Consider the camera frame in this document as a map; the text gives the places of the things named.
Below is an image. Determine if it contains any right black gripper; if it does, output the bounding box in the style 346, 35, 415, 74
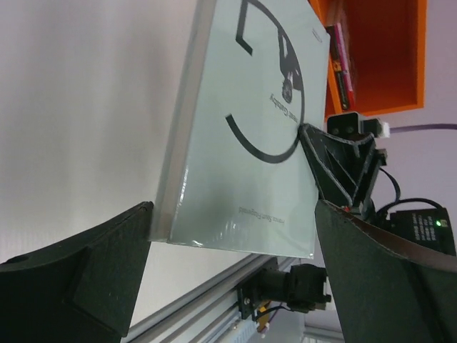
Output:
298, 124, 456, 256

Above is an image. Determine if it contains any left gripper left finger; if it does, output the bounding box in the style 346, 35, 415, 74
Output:
1, 202, 154, 342

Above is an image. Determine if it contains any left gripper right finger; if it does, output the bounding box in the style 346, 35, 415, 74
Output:
315, 200, 456, 342

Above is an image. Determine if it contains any pink Shakespeare story book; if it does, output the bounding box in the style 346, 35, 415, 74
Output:
335, 22, 355, 109

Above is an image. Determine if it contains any pale green Gatsby book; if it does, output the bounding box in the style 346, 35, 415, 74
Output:
149, 1, 330, 259

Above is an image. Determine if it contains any dark cover paperback book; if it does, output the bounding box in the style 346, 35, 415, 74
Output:
326, 24, 351, 111

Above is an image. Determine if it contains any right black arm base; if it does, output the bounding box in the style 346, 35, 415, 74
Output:
236, 257, 286, 319

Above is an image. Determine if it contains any orange wooden shelf cabinet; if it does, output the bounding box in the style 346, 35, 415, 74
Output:
308, 0, 428, 119

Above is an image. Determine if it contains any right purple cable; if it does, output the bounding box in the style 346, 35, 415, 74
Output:
388, 123, 457, 131

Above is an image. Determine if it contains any aluminium mounting rail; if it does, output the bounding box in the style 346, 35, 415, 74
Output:
122, 254, 304, 342

